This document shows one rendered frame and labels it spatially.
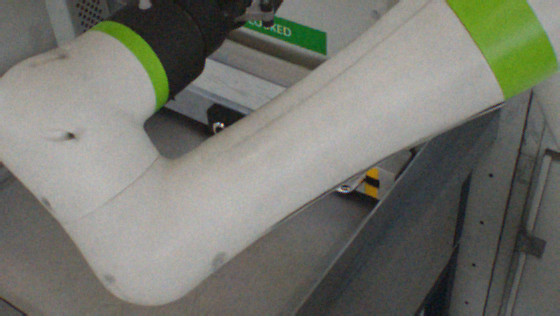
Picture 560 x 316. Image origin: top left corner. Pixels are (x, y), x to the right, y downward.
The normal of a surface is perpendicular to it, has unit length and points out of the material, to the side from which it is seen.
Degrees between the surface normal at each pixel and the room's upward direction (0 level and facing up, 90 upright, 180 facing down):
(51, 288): 0
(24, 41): 90
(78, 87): 35
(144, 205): 49
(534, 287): 90
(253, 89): 90
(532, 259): 90
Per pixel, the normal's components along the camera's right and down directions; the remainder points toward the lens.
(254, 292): -0.06, -0.76
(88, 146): 0.42, 0.07
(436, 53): -0.27, 0.02
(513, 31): -0.08, 0.24
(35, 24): 0.69, 0.44
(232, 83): -0.57, 0.56
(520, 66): 0.16, 0.61
